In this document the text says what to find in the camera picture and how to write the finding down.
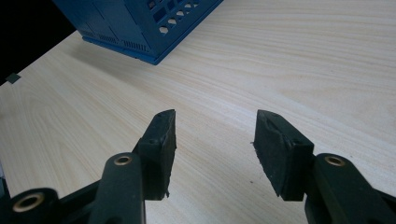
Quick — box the blue plastic basket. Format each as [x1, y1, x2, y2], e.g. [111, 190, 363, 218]
[51, 0, 225, 66]

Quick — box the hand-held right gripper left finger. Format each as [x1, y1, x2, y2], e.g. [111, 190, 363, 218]
[133, 108, 178, 202]

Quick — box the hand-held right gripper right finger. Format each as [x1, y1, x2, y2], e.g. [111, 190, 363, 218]
[252, 108, 316, 203]

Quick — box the small dark tape patch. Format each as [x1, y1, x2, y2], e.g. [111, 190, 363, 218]
[5, 72, 22, 85]

